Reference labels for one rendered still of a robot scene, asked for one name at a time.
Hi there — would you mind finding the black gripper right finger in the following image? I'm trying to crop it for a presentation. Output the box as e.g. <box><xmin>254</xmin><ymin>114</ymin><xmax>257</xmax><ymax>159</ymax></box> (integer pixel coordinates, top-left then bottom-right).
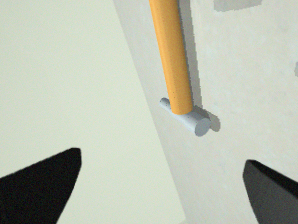
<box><xmin>242</xmin><ymin>159</ymin><xmax>298</xmax><ymax>224</ymax></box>

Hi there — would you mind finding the small hammer with orange handle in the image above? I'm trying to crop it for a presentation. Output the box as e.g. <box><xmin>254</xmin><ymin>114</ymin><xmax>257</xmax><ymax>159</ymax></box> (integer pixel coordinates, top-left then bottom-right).
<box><xmin>149</xmin><ymin>0</ymin><xmax>211</xmax><ymax>137</ymax></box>

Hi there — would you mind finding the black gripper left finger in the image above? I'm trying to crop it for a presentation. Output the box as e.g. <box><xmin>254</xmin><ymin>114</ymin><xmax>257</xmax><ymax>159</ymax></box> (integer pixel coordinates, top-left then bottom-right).
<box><xmin>0</xmin><ymin>148</ymin><xmax>82</xmax><ymax>224</ymax></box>

